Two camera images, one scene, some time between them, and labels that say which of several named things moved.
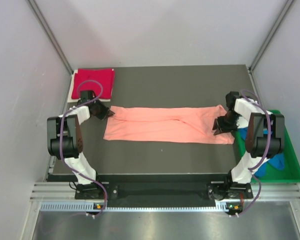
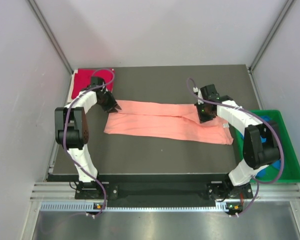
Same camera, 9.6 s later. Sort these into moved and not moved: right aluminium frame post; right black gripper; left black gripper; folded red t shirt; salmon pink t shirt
Moved: right black gripper; salmon pink t shirt; left black gripper
Not moved: folded red t shirt; right aluminium frame post
